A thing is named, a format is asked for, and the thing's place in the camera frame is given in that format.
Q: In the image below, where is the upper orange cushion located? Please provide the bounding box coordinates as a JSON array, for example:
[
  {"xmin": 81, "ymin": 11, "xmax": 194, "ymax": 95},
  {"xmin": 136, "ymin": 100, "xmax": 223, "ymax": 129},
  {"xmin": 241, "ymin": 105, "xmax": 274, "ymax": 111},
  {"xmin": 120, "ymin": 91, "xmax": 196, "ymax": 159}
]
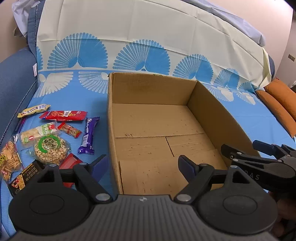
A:
[{"xmin": 264, "ymin": 78, "xmax": 296, "ymax": 120}]

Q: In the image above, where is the small red nut bar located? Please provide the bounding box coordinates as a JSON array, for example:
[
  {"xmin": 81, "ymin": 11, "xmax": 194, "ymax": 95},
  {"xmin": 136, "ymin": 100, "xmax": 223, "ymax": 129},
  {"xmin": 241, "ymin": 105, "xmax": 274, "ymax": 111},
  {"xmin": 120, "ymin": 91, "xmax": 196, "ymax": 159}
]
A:
[{"xmin": 58, "ymin": 122, "xmax": 82, "ymax": 138}]

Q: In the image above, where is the open cardboard box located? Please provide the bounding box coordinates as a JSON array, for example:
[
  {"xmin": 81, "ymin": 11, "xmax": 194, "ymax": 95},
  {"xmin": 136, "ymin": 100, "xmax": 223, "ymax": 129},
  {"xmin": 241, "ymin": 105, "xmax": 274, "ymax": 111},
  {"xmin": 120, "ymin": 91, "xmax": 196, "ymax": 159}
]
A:
[{"xmin": 107, "ymin": 72, "xmax": 258, "ymax": 196}]

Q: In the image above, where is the yellow chocolate bar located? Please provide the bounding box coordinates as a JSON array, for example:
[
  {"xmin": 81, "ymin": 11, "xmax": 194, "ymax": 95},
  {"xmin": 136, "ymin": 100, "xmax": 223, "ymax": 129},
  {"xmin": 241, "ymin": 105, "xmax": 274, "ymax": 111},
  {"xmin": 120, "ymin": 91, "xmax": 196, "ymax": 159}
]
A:
[{"xmin": 17, "ymin": 104, "xmax": 51, "ymax": 118}]

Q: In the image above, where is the orange cushion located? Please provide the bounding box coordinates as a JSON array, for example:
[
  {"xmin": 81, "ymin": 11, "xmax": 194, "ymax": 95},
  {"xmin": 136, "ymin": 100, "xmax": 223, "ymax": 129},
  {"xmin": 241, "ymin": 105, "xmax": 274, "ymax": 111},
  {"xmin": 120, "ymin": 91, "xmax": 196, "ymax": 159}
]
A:
[
  {"xmin": 256, "ymin": 90, "xmax": 295, "ymax": 138},
  {"xmin": 264, "ymin": 78, "xmax": 296, "ymax": 120}
]

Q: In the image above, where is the right hand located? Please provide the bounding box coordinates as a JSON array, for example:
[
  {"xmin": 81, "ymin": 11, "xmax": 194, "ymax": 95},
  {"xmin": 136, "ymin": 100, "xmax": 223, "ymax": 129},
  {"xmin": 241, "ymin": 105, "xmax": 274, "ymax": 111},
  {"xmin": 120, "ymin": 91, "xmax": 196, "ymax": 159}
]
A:
[{"xmin": 268, "ymin": 191, "xmax": 295, "ymax": 238}]

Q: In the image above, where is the red snack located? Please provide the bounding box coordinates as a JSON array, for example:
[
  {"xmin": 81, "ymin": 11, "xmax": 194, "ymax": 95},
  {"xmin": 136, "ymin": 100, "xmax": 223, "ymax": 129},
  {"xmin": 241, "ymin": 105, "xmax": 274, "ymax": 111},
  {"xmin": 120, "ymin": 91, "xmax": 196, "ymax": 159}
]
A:
[{"xmin": 59, "ymin": 153, "xmax": 82, "ymax": 188}]

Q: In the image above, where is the purple chocolate bar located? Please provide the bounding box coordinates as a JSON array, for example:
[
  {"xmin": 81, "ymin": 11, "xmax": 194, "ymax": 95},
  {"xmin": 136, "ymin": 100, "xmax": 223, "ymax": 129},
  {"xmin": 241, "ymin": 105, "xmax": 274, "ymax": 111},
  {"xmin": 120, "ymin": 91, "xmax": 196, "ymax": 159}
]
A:
[{"xmin": 78, "ymin": 116, "xmax": 100, "ymax": 155}]

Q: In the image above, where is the clear bag of biscuits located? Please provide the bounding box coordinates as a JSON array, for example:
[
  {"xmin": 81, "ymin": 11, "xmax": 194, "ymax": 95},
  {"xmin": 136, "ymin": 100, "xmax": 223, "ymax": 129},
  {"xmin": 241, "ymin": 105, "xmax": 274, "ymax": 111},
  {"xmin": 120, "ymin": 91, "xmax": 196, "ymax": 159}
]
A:
[{"xmin": 1, "ymin": 139, "xmax": 22, "ymax": 182}]

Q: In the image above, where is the green label rice cracker pack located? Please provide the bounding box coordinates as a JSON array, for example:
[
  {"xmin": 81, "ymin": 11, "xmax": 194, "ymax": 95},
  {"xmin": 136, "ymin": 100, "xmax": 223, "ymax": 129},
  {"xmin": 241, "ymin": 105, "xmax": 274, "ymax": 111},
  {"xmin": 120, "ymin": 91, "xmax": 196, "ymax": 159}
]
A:
[{"xmin": 20, "ymin": 121, "xmax": 57, "ymax": 145}]

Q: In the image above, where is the black chocolate bar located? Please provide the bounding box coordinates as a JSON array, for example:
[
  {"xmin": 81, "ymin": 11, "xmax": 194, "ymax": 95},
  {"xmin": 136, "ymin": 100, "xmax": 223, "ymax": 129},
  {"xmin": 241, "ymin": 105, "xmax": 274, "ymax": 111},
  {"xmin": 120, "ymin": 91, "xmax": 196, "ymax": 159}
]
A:
[{"xmin": 8, "ymin": 160, "xmax": 45, "ymax": 197}]

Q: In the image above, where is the red peanut snack packet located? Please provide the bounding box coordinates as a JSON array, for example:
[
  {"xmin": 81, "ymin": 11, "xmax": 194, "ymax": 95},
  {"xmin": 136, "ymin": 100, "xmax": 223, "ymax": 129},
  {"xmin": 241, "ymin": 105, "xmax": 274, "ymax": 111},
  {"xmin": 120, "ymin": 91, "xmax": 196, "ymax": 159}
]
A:
[{"xmin": 39, "ymin": 110, "xmax": 87, "ymax": 121}]

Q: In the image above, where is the round puffed grain cake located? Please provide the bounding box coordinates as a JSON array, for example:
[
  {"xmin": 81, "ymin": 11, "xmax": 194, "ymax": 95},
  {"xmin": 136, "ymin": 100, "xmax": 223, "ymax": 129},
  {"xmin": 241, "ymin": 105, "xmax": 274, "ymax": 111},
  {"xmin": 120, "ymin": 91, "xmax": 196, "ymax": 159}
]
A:
[{"xmin": 34, "ymin": 134, "xmax": 71, "ymax": 166}]

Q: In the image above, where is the lower orange cushion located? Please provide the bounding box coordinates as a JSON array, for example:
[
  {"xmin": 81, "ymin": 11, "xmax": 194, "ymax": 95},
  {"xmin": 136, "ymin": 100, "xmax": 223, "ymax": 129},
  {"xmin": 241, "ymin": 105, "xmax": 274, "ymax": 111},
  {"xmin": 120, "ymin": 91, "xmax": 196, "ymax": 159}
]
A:
[{"xmin": 256, "ymin": 90, "xmax": 295, "ymax": 138}]

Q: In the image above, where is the blue fan-patterned cloth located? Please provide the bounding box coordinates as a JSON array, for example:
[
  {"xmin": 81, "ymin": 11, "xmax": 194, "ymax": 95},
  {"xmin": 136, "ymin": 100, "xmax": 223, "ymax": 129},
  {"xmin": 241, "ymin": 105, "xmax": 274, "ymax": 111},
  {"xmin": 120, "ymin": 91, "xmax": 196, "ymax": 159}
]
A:
[{"xmin": 0, "ymin": 0, "xmax": 296, "ymax": 232}]

